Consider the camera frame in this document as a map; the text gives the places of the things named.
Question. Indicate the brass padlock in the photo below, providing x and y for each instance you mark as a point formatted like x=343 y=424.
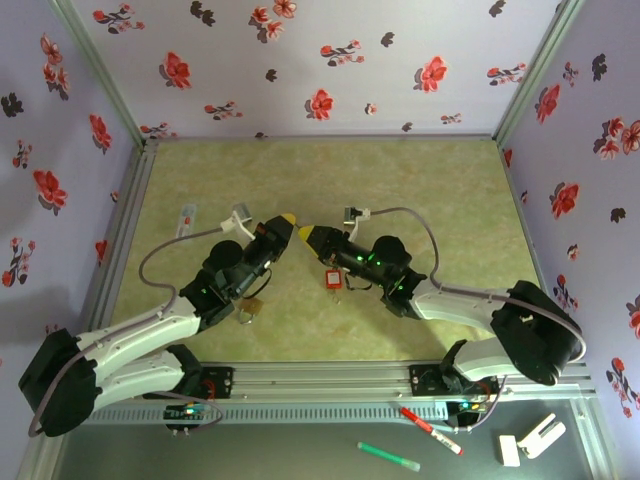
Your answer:
x=251 y=308

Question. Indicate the green marker pen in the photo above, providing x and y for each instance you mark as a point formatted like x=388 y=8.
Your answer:
x=387 y=456

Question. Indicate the aluminium right frame rail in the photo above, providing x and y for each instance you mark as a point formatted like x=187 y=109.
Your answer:
x=525 y=215

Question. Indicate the aluminium right corner post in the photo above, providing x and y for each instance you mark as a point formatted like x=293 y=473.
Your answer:
x=537 y=70

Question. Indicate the white rectangular block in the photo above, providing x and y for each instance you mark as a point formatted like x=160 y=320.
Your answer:
x=509 y=450

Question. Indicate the aluminium corner post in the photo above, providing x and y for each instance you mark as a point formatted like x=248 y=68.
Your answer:
x=537 y=70
x=100 y=75

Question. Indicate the red marker pen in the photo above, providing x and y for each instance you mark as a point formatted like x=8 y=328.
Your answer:
x=432 y=432

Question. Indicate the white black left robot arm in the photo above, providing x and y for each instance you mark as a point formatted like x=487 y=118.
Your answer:
x=130 y=345

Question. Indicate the aluminium left frame rail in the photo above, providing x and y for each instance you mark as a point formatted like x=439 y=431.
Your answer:
x=130 y=225

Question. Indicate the aluminium left corner post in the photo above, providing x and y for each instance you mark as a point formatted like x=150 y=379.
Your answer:
x=100 y=75

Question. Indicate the aluminium front frame rail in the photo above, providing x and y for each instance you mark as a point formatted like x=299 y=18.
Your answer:
x=325 y=380

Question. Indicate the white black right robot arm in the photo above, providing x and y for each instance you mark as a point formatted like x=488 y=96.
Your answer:
x=500 y=320

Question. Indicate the aluminium frame rail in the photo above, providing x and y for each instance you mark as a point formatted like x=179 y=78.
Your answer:
x=525 y=215
x=130 y=225
x=325 y=380

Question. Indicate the key with red tag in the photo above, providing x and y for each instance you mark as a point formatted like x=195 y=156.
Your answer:
x=333 y=279

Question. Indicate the white printed bracket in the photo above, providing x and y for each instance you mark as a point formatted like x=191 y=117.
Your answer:
x=542 y=435

